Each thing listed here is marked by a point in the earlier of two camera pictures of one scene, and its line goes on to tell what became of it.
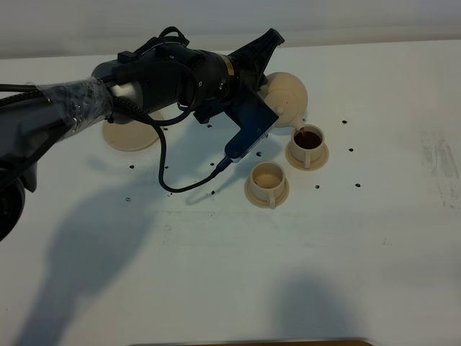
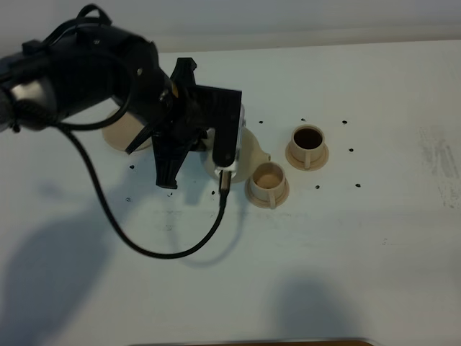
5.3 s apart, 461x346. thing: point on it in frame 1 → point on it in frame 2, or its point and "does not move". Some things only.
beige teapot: x=287 y=97 → x=251 y=154
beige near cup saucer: x=250 y=195 does not move
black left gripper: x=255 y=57 → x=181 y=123
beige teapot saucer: x=132 y=136 does not move
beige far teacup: x=307 y=144 does not move
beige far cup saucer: x=314 y=165 does not move
